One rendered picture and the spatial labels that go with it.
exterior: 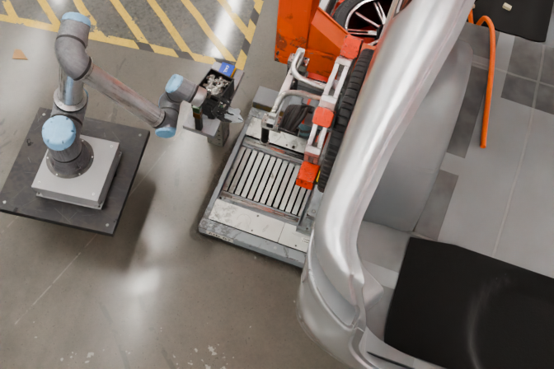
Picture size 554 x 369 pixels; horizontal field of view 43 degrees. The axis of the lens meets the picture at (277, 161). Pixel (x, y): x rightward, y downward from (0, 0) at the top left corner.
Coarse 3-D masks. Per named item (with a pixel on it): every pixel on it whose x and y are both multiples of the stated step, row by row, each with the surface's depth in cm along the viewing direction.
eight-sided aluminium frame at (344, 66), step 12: (336, 60) 291; (348, 60) 293; (336, 72) 292; (348, 72) 318; (324, 96) 282; (336, 96) 283; (312, 132) 286; (324, 132) 285; (312, 144) 288; (312, 156) 290
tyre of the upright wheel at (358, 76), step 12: (360, 60) 286; (360, 72) 282; (348, 84) 280; (360, 84) 279; (348, 96) 278; (348, 108) 276; (336, 120) 278; (348, 120) 276; (336, 132) 277; (336, 144) 279; (324, 156) 284; (324, 168) 286; (324, 180) 291
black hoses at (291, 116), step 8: (304, 104) 297; (288, 112) 288; (296, 112) 287; (304, 112) 288; (312, 112) 296; (288, 120) 289; (296, 120) 288; (280, 128) 290; (288, 128) 290; (296, 128) 291; (296, 136) 291
